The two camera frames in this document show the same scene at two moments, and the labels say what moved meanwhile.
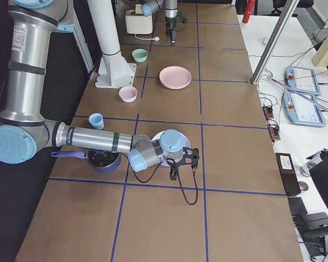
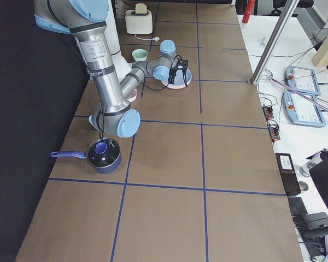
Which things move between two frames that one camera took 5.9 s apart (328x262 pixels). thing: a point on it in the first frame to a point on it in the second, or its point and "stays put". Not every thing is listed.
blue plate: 157,137 to 179,80
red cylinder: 249,10 stays put
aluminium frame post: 285,15 stays put
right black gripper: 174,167 to 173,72
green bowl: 140,55 stays put
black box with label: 288,174 stays put
